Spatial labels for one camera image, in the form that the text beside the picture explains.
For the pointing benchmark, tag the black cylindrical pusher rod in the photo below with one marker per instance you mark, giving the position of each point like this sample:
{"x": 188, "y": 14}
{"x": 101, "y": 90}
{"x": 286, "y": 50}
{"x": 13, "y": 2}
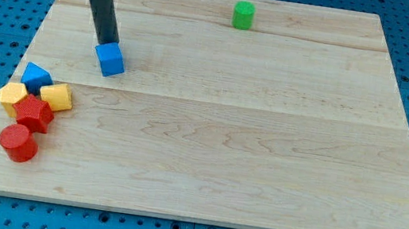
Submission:
{"x": 105, "y": 21}

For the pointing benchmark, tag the green cylinder block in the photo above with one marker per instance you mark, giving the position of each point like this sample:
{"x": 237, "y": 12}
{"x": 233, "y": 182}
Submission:
{"x": 243, "y": 13}

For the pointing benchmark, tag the blue cube block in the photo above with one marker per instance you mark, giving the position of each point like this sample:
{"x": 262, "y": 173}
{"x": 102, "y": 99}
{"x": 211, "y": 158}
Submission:
{"x": 110, "y": 59}

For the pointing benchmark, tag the blue triangular prism block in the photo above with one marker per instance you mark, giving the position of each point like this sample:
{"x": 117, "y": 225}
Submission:
{"x": 35, "y": 77}

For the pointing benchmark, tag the yellow pentagon block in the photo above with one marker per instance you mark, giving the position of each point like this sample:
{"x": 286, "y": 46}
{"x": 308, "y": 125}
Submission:
{"x": 58, "y": 96}

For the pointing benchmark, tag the yellow hexagon block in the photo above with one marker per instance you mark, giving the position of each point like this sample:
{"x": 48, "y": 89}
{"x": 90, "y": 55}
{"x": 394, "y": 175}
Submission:
{"x": 11, "y": 94}

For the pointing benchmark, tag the red star block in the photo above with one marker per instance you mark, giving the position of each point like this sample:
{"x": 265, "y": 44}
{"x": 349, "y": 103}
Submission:
{"x": 34, "y": 113}

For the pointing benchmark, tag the wooden board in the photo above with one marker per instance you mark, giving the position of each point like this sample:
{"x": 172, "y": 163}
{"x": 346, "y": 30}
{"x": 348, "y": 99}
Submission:
{"x": 296, "y": 123}

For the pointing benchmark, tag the red cylinder block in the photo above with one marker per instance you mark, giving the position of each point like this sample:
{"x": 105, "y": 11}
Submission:
{"x": 18, "y": 143}

